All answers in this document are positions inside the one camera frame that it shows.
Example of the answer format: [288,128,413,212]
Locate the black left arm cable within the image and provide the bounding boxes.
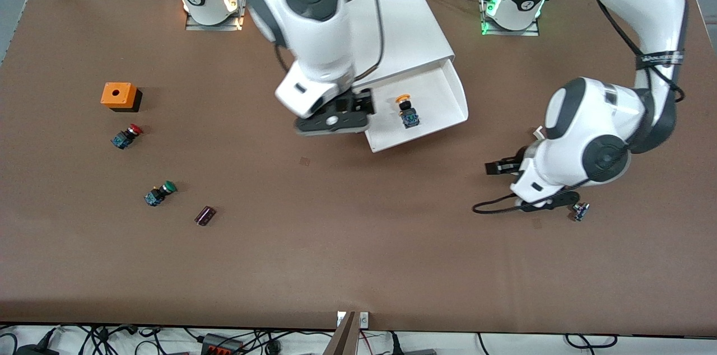
[472,0,687,216]

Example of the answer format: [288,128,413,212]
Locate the black looped floor cable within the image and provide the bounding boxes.
[563,334,620,350]

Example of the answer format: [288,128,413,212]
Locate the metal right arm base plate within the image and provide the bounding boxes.
[185,0,250,32]

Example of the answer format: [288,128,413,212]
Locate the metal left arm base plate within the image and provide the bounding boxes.
[479,0,541,38]

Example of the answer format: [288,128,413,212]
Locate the black power strip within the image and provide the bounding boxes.
[202,334,244,355]

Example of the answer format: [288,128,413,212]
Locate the red push button switch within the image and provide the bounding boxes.
[110,124,143,150]

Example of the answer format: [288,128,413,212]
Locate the yellow push button switch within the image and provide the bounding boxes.
[394,94,422,129]

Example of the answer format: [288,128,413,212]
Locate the green push button switch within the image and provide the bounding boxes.
[144,180,178,207]

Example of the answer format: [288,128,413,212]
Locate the brown wooden post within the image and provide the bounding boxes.
[324,311,359,355]

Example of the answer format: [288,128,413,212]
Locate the orange button enclosure box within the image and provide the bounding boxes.
[100,82,143,113]

